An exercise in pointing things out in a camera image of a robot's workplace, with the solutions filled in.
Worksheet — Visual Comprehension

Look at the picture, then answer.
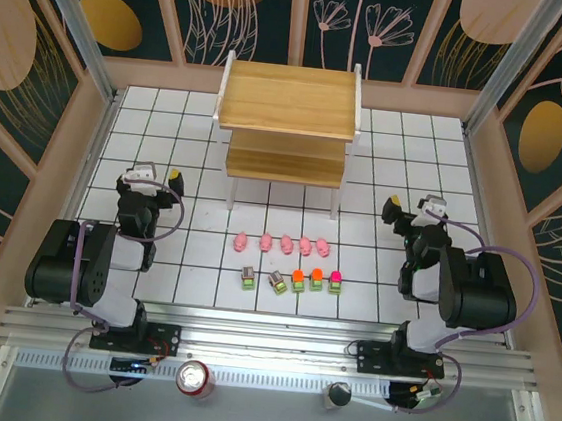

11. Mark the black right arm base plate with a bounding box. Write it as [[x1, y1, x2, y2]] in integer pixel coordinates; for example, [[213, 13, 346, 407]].
[[353, 337, 449, 382]]

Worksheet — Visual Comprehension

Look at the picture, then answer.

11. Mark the green toy truck grey top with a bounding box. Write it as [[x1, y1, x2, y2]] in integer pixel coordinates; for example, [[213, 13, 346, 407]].
[[238, 265, 258, 292], [265, 270, 290, 297]]

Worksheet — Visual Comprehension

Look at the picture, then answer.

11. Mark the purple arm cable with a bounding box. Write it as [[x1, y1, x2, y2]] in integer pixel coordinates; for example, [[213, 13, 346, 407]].
[[387, 207, 547, 421], [59, 172, 188, 401]]

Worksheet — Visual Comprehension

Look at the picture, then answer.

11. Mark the green toy truck magenta top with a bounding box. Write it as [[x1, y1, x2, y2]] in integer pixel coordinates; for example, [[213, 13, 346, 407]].
[[327, 270, 346, 296]]

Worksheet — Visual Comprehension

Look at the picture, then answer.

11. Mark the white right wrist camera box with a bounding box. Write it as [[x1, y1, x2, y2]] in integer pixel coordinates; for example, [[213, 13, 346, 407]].
[[416, 193, 451, 221]]

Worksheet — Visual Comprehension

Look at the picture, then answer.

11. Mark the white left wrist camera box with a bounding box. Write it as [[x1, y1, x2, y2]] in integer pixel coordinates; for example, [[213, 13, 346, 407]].
[[120, 160, 161, 195]]

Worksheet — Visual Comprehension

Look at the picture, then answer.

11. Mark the wooden two-tier shelf white frame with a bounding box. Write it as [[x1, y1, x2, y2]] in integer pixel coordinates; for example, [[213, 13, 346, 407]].
[[202, 47, 370, 224]]

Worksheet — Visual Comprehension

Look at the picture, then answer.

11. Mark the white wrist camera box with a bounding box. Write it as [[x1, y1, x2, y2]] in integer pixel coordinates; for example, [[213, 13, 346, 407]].
[[416, 193, 451, 221], [120, 160, 161, 195]]

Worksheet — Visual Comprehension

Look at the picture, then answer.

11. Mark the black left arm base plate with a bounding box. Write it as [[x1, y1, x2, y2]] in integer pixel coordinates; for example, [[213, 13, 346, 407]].
[[88, 314, 184, 360]]

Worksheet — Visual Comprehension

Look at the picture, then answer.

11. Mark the black electronics board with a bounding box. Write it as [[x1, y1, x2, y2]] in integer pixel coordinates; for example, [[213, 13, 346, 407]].
[[110, 355, 166, 378]]

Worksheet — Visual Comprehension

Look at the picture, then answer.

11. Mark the white slotted cable duct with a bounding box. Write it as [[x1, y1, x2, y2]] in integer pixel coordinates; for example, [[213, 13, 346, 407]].
[[12, 340, 395, 407]]

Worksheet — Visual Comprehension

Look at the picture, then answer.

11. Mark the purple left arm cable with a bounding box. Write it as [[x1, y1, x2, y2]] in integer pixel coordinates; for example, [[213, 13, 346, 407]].
[[59, 172, 188, 401]]

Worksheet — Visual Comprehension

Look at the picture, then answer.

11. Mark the red soda can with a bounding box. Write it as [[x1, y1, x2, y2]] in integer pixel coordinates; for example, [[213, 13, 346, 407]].
[[174, 359, 219, 402]]

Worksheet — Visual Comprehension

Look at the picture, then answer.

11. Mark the aluminium mounting rail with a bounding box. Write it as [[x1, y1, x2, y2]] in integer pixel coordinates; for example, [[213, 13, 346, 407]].
[[0, 283, 548, 400]]

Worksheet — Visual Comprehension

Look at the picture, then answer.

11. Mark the green white electronics board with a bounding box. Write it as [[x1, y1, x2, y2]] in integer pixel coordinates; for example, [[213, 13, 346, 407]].
[[411, 377, 448, 408]]

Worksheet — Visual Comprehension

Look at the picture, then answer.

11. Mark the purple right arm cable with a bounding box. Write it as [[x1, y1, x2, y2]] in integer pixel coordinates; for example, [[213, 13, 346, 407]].
[[387, 207, 547, 421]]

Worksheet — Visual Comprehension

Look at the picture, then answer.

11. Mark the aluminium frame post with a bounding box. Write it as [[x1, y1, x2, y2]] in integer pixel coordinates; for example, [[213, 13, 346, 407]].
[[462, 0, 558, 142], [14, 0, 129, 104]]

